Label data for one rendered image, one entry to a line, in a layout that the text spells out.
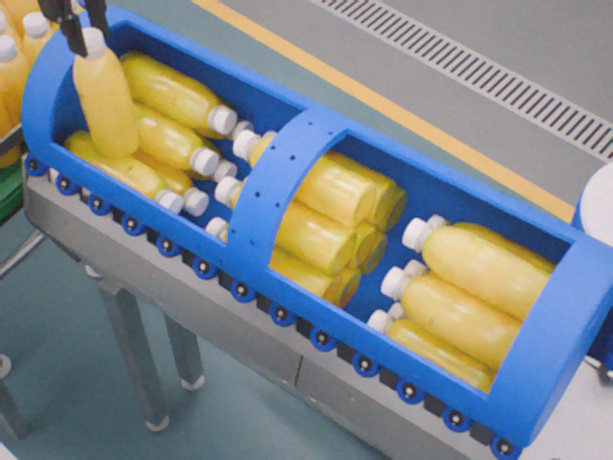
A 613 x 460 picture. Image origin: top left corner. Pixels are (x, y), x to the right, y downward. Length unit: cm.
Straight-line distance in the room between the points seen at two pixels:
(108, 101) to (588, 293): 71
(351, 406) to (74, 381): 122
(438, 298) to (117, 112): 54
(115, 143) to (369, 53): 191
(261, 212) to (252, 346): 33
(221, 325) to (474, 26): 210
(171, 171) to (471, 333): 57
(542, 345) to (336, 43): 227
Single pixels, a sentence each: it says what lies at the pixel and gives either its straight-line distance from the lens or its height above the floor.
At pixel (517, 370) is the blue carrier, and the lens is 112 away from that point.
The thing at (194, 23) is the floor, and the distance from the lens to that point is 337.
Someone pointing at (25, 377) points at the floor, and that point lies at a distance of 254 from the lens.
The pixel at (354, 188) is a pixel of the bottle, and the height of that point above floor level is 120.
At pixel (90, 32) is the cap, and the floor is 130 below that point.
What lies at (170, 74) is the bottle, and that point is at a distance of 146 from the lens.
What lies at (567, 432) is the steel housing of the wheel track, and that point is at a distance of 138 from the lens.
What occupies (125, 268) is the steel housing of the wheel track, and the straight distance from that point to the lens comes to 159.
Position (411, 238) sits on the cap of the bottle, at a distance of 121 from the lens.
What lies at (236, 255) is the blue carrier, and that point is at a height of 111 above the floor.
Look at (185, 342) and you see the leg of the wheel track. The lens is 222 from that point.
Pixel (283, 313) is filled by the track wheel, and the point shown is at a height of 97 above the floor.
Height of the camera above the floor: 213
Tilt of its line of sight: 52 degrees down
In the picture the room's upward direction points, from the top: 1 degrees counter-clockwise
